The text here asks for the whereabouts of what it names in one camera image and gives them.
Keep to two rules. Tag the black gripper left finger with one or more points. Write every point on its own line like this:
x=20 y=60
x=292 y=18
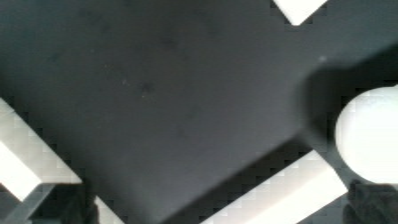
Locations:
x=59 y=204

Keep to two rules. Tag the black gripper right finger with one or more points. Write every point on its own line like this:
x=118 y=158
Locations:
x=372 y=207

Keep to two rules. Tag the white L-shaped table fence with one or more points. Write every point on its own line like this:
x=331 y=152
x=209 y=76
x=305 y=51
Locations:
x=159 y=101

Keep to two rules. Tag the white lamp bulb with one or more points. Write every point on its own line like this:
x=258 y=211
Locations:
x=367 y=135

